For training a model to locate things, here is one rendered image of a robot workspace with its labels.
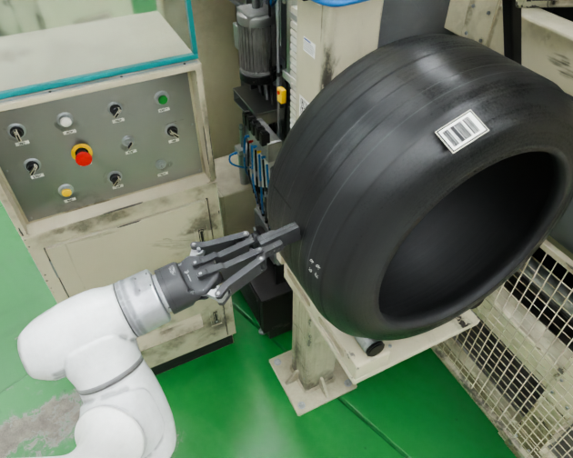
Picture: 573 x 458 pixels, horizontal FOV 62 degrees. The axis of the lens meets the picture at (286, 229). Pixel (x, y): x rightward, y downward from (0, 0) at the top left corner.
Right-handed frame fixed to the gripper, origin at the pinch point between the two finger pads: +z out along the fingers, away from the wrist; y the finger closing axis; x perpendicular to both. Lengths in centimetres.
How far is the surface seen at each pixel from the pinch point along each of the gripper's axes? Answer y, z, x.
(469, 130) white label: -10.9, 26.3, -16.6
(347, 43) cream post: 27.7, 30.7, -12.5
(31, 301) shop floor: 126, -85, 113
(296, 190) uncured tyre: 4.4, 5.9, -4.3
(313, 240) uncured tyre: -4.0, 4.2, -0.9
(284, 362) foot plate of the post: 44, 5, 124
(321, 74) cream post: 28.8, 25.0, -7.2
